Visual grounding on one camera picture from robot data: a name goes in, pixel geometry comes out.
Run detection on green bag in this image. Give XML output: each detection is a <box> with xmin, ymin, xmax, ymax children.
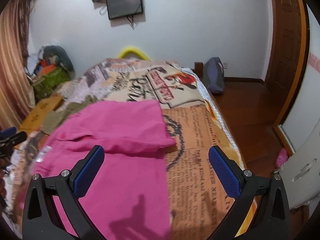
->
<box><xmin>32</xmin><ymin>67</ymin><xmax>70</xmax><ymax>102</ymax></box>

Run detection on newspaper print bed cover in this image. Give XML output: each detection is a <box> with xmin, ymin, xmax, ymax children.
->
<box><xmin>2</xmin><ymin>59</ymin><xmax>243</xmax><ymax>239</ymax></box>

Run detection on pink striped curtain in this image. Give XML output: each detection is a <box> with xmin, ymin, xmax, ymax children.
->
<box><xmin>1</xmin><ymin>0</ymin><xmax>35</xmax><ymax>130</ymax></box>

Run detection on grey stuffed pillow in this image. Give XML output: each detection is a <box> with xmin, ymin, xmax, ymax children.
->
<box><xmin>43</xmin><ymin>46</ymin><xmax>74</xmax><ymax>72</ymax></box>

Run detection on yellow headboard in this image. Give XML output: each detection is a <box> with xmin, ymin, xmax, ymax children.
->
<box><xmin>117</xmin><ymin>46</ymin><xmax>151</xmax><ymax>61</ymax></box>

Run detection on white plastic chair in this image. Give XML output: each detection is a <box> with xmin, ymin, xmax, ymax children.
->
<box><xmin>279</xmin><ymin>123</ymin><xmax>320</xmax><ymax>209</ymax></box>

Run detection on dark blue backpack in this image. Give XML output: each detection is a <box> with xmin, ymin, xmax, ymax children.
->
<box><xmin>202</xmin><ymin>57</ymin><xmax>225</xmax><ymax>94</ymax></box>

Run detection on brown wooden door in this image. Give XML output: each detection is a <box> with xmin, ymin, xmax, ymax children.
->
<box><xmin>265</xmin><ymin>0</ymin><xmax>310</xmax><ymax>127</ymax></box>

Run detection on dark monitor under television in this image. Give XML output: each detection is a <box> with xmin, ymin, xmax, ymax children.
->
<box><xmin>106</xmin><ymin>0</ymin><xmax>144</xmax><ymax>20</ymax></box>

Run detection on pink slipper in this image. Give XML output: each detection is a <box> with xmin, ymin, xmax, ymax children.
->
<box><xmin>275</xmin><ymin>148</ymin><xmax>289</xmax><ymax>169</ymax></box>

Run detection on olive green shorts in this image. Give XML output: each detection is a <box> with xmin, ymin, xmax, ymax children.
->
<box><xmin>41</xmin><ymin>95</ymin><xmax>98</xmax><ymax>135</ymax></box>

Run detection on pink pants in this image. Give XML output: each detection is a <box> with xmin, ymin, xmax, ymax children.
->
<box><xmin>33</xmin><ymin>100</ymin><xmax>176</xmax><ymax>239</ymax></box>

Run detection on brown cardboard box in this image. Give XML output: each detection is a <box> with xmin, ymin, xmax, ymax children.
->
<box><xmin>18</xmin><ymin>94</ymin><xmax>63</xmax><ymax>143</ymax></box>

